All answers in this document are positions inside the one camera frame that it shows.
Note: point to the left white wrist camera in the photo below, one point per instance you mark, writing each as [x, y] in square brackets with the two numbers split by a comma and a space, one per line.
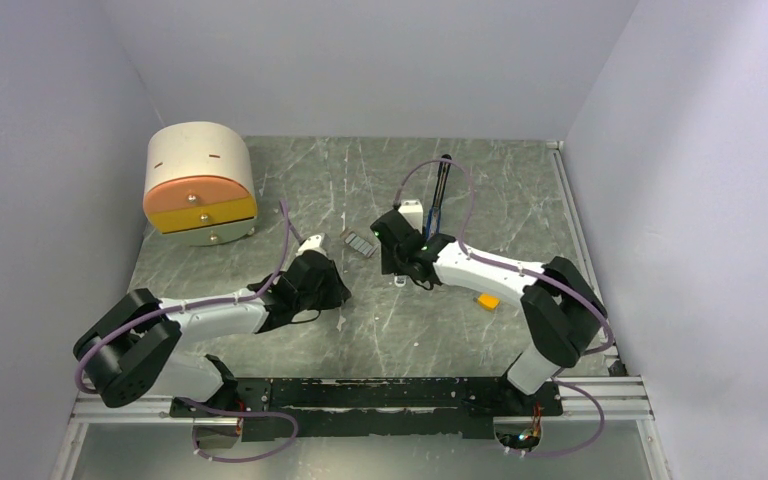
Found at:
[316, 243]

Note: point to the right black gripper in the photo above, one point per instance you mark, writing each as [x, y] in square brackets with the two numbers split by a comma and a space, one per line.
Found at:
[389, 265]

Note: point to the beige drawer cabinet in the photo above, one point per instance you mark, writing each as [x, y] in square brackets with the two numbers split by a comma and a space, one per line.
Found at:
[199, 187]

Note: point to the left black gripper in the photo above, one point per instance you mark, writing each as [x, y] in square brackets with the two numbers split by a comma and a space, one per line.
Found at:
[338, 291]

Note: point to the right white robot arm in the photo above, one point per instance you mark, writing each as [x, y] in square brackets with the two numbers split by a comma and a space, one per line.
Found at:
[562, 312]

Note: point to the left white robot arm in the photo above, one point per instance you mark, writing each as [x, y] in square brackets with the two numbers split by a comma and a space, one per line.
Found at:
[141, 345]

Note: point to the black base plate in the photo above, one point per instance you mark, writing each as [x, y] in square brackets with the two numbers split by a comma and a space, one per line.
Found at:
[467, 406]

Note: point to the aluminium side rail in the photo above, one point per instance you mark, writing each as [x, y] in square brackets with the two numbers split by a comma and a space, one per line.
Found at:
[612, 359]

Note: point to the aluminium front rail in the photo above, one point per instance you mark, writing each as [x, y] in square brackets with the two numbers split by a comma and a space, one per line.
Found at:
[582, 399]

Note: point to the blue stapler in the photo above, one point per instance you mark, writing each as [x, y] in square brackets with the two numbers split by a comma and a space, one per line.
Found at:
[433, 220]

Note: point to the orange yellow block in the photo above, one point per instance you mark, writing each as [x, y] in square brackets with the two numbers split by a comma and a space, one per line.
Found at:
[488, 302]

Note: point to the staple tray with staples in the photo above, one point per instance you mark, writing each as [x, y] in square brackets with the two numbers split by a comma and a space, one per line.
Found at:
[358, 243]

